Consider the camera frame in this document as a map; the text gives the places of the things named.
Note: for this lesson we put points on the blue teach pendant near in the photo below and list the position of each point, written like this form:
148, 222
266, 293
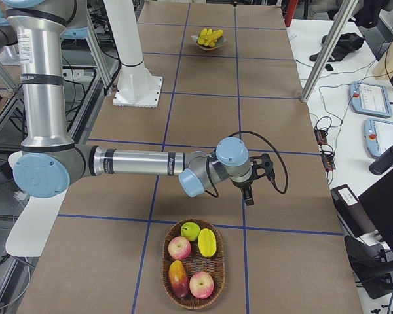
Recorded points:
378, 136

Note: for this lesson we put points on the black water bottle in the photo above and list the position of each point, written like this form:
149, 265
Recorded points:
383, 162

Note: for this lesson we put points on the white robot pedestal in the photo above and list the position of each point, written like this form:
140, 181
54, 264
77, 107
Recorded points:
136, 86

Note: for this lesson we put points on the green apple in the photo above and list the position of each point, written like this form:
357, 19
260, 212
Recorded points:
190, 231

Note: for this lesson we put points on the red apple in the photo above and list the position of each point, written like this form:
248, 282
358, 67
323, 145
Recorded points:
201, 285
179, 248

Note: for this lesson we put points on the black monitor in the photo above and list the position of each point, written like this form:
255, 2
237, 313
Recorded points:
377, 202

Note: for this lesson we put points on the red apple back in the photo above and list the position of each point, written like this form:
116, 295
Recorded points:
179, 248

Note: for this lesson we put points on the red apple front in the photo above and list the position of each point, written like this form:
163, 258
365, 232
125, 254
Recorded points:
201, 285

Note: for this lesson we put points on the blue teach pendant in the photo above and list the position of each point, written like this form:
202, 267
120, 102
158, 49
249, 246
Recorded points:
378, 136
370, 99

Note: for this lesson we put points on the aluminium frame post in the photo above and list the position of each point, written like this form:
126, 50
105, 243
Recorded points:
345, 12

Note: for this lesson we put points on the blue teach pendant far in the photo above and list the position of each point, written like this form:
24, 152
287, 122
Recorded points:
370, 99

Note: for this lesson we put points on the blue square plate orange rim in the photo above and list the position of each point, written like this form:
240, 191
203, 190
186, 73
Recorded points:
222, 41

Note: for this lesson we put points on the wicker fruit basket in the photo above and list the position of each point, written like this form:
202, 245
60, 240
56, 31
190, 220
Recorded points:
195, 263

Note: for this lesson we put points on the yellow banana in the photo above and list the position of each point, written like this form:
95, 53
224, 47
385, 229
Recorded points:
215, 35
200, 41
205, 32
208, 43
207, 243

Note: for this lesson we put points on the red yellow mango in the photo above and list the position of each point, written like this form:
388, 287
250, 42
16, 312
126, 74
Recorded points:
178, 279

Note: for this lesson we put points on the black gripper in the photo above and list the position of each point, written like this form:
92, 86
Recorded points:
242, 185

